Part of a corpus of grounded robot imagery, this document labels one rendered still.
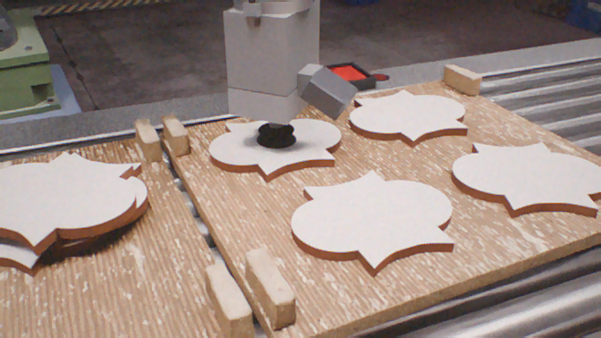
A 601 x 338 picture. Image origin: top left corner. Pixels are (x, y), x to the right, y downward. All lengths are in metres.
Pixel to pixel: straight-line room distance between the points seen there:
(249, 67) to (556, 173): 0.31
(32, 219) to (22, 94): 0.47
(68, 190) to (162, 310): 0.15
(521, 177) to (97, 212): 0.38
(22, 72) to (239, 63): 0.45
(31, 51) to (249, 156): 0.45
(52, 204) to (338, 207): 0.24
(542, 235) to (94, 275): 0.36
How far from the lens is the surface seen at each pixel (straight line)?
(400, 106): 0.69
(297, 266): 0.44
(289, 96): 0.53
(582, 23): 4.97
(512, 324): 0.45
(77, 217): 0.47
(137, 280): 0.45
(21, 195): 0.52
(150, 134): 0.59
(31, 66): 0.91
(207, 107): 0.77
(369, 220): 0.47
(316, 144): 0.59
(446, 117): 0.67
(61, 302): 0.44
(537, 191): 0.55
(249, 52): 0.53
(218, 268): 0.40
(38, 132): 0.76
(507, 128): 0.69
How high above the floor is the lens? 1.22
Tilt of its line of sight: 29 degrees down
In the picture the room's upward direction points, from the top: straight up
